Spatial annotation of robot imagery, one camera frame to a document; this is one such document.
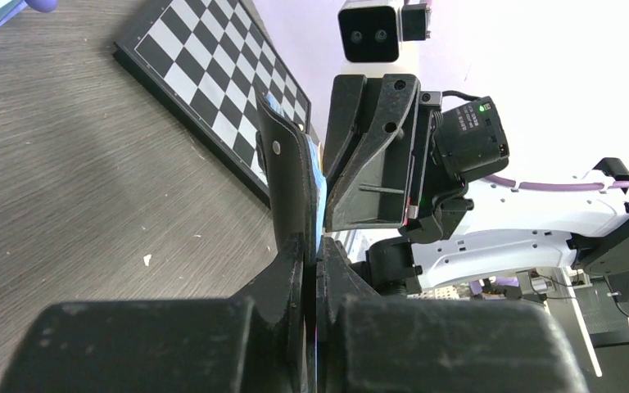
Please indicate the black white checkerboard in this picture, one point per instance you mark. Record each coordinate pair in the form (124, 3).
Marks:
(205, 61)

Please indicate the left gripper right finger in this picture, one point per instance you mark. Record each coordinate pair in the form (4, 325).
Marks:
(371, 343)

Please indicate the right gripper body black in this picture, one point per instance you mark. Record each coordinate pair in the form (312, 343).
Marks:
(467, 143)

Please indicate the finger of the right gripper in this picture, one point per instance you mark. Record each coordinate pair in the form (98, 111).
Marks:
(342, 154)
(376, 195)

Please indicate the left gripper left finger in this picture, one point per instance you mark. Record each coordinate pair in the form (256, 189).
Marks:
(251, 341)

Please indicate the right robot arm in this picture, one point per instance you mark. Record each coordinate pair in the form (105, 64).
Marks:
(514, 226)

